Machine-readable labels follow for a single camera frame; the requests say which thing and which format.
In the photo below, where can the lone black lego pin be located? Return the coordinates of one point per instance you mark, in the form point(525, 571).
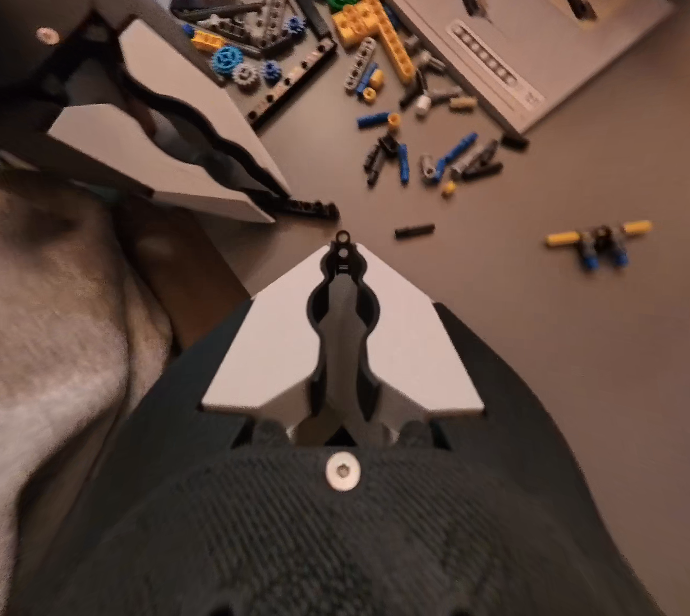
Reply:
point(414, 231)

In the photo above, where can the large blue lego gear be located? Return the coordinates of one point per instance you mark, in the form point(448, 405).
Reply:
point(227, 60)

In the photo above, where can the yellow axle lego assembly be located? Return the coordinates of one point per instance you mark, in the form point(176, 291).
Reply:
point(598, 239)

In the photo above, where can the long yellow lego beam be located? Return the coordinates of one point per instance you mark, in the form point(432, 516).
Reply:
point(391, 42)

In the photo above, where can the lego instruction booklet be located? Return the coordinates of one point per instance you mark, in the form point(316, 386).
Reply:
point(539, 18)

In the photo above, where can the yellow lego block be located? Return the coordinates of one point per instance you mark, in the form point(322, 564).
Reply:
point(353, 23)

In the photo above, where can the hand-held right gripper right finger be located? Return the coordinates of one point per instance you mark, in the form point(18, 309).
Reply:
point(420, 357)

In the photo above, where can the small blue lego gear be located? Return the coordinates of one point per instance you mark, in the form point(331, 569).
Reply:
point(271, 72)
point(295, 25)

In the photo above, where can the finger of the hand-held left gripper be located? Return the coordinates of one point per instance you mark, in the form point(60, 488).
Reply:
point(124, 152)
point(183, 82)

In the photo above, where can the pile of mixed lego pieces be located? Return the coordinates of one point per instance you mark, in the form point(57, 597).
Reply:
point(269, 7)

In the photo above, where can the thin black lego beam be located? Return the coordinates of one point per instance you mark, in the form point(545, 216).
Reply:
point(307, 207)

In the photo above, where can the wide black holed lego beam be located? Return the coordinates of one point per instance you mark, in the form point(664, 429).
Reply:
point(294, 82)

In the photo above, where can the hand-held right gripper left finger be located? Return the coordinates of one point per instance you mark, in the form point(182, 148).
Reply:
point(259, 357)

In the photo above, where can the short grey lego liftarm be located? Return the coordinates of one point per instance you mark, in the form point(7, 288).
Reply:
point(360, 64)

